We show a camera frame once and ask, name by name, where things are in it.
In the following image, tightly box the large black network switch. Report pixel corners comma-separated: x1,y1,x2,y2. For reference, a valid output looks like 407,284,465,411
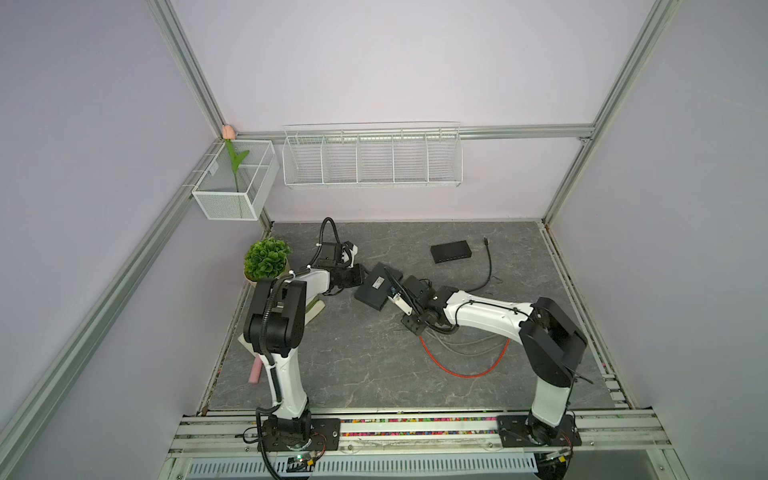
354,262,403,311

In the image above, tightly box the black ethernet cable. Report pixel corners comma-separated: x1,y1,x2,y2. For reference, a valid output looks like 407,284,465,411
464,237,494,295

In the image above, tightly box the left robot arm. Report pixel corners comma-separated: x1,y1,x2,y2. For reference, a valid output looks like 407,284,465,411
243,217,365,430

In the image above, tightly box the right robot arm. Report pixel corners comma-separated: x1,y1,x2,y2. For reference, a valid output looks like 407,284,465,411
389,277,588,447

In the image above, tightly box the green potted plant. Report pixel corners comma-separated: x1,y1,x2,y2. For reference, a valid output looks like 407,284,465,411
244,237,292,282

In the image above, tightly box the pink purple brush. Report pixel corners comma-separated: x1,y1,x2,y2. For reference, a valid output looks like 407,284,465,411
248,356,263,385

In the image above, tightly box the white mesh box basket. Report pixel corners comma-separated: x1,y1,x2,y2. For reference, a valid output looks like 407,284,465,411
192,140,279,221

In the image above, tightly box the pink artificial tulip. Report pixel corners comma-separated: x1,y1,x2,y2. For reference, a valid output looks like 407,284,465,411
221,125,250,193

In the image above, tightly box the red ethernet cable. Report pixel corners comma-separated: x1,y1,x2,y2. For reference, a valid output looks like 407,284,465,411
417,334,512,380

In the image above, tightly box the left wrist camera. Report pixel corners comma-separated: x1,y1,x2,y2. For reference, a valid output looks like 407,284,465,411
339,241,358,268

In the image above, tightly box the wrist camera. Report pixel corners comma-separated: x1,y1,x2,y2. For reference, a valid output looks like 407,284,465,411
339,241,358,268
388,289,413,316

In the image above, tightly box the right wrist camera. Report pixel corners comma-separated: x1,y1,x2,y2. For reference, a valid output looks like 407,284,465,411
388,289,413,316

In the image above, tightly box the small black network switch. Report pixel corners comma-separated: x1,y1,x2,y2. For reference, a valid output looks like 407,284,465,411
430,240,472,264

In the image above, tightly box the long white wire basket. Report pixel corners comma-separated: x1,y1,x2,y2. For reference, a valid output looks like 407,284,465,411
282,121,464,188

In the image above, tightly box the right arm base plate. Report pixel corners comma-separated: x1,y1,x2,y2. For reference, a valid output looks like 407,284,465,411
496,413,582,448

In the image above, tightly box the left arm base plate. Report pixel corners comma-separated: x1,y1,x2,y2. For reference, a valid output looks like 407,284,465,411
260,416,341,452

